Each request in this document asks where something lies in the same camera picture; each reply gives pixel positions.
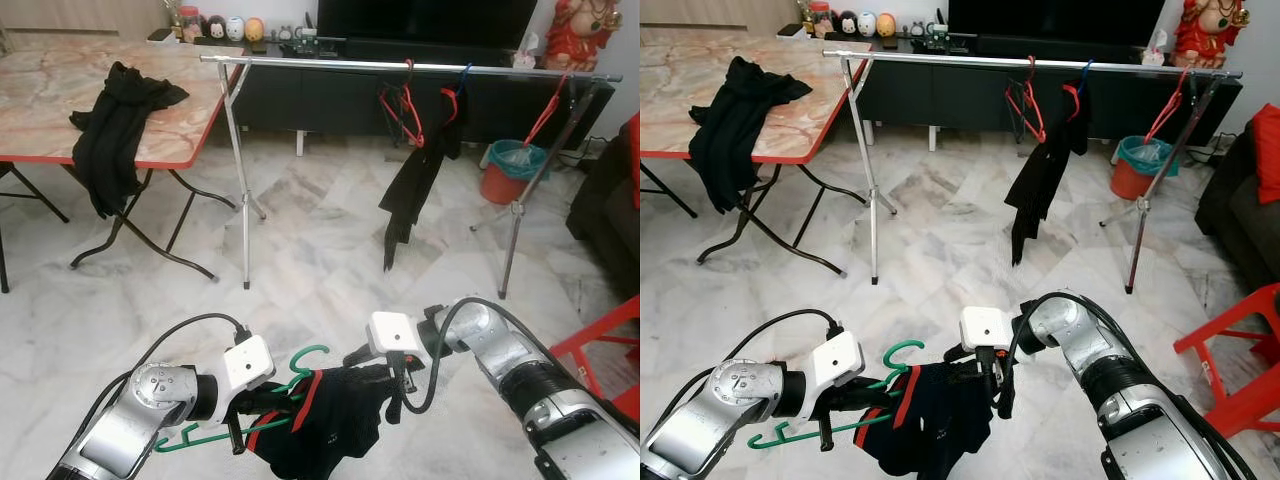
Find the navy garment red trim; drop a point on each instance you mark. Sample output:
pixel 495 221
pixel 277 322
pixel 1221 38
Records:
pixel 930 430
pixel 330 430

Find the green plastic hanger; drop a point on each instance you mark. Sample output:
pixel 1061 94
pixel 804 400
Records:
pixel 790 436
pixel 200 437

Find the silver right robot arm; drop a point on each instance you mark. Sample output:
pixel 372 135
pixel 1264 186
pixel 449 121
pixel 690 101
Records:
pixel 560 410
pixel 1150 420

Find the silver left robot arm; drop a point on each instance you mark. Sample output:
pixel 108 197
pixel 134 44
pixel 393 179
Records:
pixel 120 430
pixel 720 420

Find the red plastic hanger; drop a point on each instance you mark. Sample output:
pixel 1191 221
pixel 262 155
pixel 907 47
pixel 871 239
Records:
pixel 1168 110
pixel 418 135
pixel 548 112
pixel 1040 128

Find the blue hanger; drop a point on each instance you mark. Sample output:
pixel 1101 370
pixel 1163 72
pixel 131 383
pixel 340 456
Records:
pixel 466 72
pixel 1090 67

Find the black garment red collar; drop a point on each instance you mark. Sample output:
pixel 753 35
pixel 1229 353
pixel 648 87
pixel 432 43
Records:
pixel 420 180
pixel 1045 175

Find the red plastic stool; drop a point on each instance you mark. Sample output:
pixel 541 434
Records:
pixel 1240 400
pixel 590 345

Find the teal plastic bin bag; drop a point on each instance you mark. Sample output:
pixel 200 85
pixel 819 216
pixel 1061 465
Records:
pixel 1145 152
pixel 515 157

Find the dark grey fabric sofa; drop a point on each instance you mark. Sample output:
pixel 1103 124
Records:
pixel 605 220
pixel 1240 230

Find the black television console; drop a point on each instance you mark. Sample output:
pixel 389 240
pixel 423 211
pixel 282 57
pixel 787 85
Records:
pixel 950 95
pixel 320 100

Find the plain black crumpled garment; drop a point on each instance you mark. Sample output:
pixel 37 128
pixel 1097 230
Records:
pixel 115 140
pixel 735 135

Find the silver metal clothes rack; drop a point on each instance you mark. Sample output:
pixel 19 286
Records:
pixel 950 58
pixel 330 63

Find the black soundbar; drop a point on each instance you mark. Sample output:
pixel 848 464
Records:
pixel 430 50
pixel 1060 46

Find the small green toy gadget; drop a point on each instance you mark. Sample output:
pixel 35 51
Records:
pixel 300 40
pixel 930 35

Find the yellow round doll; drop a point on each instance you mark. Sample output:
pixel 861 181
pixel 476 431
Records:
pixel 254 29
pixel 886 24

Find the marble pattern folding table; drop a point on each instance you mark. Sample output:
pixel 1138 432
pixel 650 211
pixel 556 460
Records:
pixel 60 100
pixel 680 100

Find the white tissue box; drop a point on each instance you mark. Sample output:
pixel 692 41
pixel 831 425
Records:
pixel 1155 50
pixel 524 55

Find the white round doll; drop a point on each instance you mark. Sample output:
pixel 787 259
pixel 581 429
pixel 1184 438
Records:
pixel 235 28
pixel 866 23

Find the black flat television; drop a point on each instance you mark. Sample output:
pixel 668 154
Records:
pixel 430 18
pixel 1060 15

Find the black round doll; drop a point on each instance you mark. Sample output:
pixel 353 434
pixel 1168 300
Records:
pixel 214 27
pixel 845 22

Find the red lid jar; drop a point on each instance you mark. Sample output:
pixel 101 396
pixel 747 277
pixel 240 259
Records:
pixel 820 18
pixel 189 22

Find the red seated statue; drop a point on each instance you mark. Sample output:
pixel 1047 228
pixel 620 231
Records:
pixel 1210 30
pixel 580 35

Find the light wood cabinet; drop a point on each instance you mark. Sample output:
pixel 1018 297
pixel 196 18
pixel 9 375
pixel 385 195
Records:
pixel 710 12
pixel 70 18

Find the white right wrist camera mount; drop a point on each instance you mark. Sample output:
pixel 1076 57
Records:
pixel 985 328
pixel 393 335

